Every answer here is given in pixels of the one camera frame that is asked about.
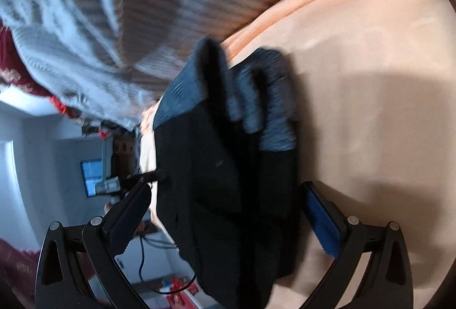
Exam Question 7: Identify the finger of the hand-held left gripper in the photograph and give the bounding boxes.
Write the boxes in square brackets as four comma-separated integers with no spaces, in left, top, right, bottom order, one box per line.
[121,169,168,189]

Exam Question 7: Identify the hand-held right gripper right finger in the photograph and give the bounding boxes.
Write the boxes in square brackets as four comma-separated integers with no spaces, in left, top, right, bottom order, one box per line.
[301,181,414,309]

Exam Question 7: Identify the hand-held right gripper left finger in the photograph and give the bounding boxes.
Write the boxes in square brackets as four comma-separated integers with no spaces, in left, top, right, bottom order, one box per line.
[35,183,152,309]

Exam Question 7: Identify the black pants with grey waistband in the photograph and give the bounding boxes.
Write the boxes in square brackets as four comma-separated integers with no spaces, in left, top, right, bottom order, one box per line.
[152,38,300,309]

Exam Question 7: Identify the grey box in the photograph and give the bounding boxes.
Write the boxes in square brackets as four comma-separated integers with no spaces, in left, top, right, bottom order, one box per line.
[95,177,122,194]

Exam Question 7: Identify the blue window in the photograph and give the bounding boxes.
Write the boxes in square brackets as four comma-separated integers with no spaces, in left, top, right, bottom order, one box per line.
[81,159,105,197]

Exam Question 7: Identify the red packets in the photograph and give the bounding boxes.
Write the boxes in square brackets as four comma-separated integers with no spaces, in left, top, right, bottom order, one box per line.
[160,276,201,306]

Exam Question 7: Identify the peach bed sheet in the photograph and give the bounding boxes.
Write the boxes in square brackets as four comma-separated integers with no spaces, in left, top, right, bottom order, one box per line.
[137,0,456,309]

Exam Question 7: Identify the grey white striped blanket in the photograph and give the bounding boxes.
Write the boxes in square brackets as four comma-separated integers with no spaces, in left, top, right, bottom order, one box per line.
[0,0,410,132]

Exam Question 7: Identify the black cable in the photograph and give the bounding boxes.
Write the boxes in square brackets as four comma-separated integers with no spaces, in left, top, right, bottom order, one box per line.
[138,236,197,293]

